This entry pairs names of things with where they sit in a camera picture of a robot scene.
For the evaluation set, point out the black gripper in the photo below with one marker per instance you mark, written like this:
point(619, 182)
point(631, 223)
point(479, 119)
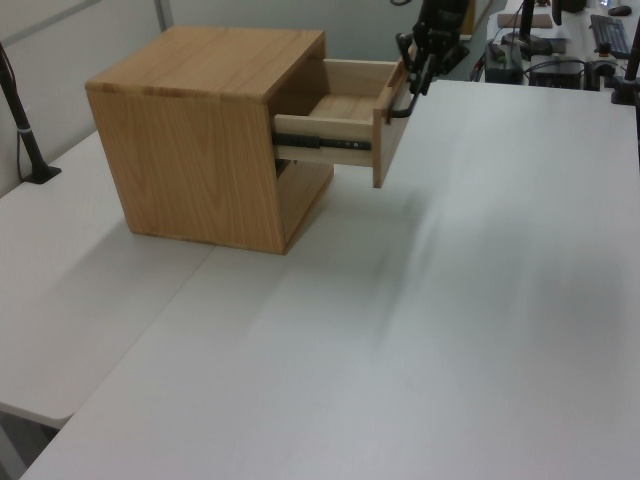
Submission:
point(432, 42)

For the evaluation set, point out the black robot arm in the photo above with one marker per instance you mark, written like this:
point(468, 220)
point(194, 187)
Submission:
point(442, 11)

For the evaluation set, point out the dark electronics box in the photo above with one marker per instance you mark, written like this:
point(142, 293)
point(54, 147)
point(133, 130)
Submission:
point(504, 62)

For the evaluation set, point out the black monitor stand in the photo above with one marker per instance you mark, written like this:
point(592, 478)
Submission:
point(525, 35)

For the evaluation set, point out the black power supply box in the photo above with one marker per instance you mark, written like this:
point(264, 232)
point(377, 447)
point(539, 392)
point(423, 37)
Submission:
point(557, 74)

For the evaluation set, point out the black computer keyboard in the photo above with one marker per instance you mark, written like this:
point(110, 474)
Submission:
point(611, 34)

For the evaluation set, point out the black computer mouse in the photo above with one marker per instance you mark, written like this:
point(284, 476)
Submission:
point(619, 10)

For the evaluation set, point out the black table clamp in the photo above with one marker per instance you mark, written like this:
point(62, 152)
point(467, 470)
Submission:
point(630, 55)

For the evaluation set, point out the oak wooden cabinet box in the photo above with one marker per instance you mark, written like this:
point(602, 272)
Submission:
point(195, 145)

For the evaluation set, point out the black pole with flat base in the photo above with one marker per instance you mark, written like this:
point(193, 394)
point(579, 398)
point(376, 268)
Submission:
point(25, 130)

